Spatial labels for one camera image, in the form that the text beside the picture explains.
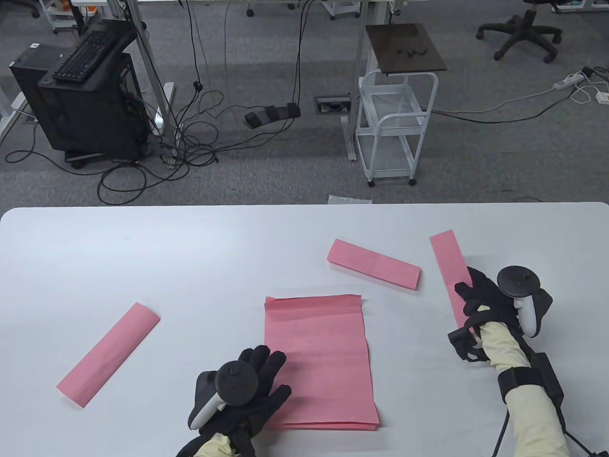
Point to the person's left hand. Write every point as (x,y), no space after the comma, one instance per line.
(269,369)

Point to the person's right hand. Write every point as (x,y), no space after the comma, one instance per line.
(490,304)

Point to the person's left forearm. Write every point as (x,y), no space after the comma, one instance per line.
(214,447)

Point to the person's right forearm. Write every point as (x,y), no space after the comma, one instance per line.
(504,347)

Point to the black white hand controller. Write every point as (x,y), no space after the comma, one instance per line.
(518,281)
(237,383)

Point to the clear plastic bag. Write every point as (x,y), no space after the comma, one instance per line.
(349,199)

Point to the white power adapter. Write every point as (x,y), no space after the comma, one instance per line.
(602,97)

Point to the white power strip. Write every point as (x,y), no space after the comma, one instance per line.
(568,81)

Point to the metal floor socket box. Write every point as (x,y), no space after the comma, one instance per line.
(333,104)

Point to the black foot pedal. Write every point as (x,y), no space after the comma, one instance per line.
(271,114)

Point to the dark brown board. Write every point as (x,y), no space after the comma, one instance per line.
(404,47)

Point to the black office chair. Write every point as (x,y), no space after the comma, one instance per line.
(523,28)

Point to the black computer tower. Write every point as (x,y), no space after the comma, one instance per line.
(90,119)

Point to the metal desk leg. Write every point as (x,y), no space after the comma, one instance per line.
(147,62)

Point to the black keyboard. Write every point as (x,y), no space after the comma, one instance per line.
(85,57)

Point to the black chair base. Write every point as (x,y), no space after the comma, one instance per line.
(19,4)

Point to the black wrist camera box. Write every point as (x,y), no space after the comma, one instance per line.
(547,381)

